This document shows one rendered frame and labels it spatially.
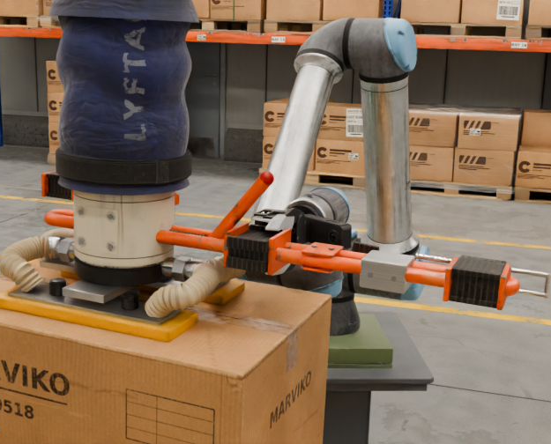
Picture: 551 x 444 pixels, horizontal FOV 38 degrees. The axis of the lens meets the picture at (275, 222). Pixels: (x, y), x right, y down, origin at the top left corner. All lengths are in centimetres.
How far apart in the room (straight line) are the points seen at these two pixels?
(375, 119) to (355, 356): 61
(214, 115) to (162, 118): 906
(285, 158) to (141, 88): 53
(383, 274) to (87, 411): 50
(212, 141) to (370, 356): 843
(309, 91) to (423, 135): 663
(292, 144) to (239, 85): 855
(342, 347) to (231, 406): 94
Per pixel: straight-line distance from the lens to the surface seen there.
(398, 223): 202
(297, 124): 175
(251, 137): 1013
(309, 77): 182
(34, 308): 137
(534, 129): 888
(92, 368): 127
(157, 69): 127
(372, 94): 187
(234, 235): 128
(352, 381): 204
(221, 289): 143
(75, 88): 130
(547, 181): 848
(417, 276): 119
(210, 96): 1034
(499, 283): 117
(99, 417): 129
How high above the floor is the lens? 158
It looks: 13 degrees down
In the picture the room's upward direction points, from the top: 1 degrees clockwise
